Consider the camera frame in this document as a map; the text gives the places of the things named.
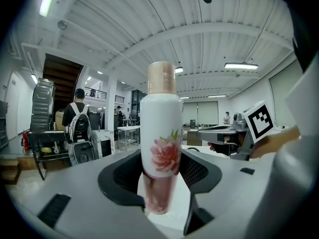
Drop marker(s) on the brown cardboard box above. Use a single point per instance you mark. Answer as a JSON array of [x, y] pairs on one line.
[[59, 121]]

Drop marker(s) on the person's right forearm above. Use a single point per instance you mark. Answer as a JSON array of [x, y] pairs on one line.
[[279, 141]]

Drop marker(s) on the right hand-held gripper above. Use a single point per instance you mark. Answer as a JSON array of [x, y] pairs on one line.
[[259, 122]]

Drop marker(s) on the white column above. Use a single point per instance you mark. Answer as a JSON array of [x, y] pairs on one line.
[[111, 103]]

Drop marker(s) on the black balcony railing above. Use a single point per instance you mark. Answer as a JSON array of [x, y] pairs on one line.
[[96, 93]]

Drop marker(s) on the person's white shirt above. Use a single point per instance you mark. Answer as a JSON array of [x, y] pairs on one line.
[[299, 170]]

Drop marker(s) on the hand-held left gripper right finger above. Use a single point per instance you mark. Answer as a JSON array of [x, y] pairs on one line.
[[199, 173]]

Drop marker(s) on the black metal table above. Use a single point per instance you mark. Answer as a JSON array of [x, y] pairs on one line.
[[47, 134]]

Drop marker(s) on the round ceiling fixture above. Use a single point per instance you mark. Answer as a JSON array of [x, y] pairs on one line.
[[62, 25]]

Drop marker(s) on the wooden desk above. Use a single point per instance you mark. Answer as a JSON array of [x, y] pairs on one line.
[[194, 137]]

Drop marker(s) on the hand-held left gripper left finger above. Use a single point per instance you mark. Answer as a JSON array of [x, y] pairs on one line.
[[119, 178]]

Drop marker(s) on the grey ribbed metal appliance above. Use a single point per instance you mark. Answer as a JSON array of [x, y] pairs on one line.
[[42, 106]]

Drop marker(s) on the white metal table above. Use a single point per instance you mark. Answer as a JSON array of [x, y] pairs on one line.
[[128, 128]]

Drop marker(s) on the wooden platform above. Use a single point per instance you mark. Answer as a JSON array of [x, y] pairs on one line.
[[10, 169]]

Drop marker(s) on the large white window blind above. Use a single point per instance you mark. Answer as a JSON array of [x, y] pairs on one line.
[[284, 96]]

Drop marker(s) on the yellow tape roll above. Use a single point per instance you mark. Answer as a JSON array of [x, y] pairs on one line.
[[46, 150]]

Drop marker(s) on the white door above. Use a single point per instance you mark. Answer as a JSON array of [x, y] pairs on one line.
[[13, 106]]

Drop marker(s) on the grey metal locker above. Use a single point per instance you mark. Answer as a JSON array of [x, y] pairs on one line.
[[3, 123]]

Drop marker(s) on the dark wooden staircase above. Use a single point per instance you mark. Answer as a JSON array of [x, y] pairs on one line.
[[62, 76]]

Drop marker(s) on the wall light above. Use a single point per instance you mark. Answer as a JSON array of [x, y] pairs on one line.
[[34, 79]]

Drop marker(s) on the red fire extinguisher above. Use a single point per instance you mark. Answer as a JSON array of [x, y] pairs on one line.
[[25, 141]]

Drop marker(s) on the white floral bottle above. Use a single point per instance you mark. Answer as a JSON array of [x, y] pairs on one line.
[[162, 123]]

